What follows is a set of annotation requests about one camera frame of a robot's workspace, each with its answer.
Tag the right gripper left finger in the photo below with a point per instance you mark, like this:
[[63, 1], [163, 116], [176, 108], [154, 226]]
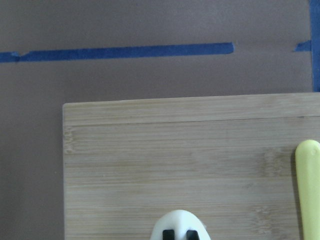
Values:
[[168, 234]]

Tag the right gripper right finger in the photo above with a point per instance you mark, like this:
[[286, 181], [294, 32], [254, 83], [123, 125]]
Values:
[[192, 235]]

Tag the wooden cutting board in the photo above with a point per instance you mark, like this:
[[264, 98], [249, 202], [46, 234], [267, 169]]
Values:
[[227, 159]]

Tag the yellow plastic knife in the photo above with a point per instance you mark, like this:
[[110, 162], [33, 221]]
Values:
[[307, 161]]

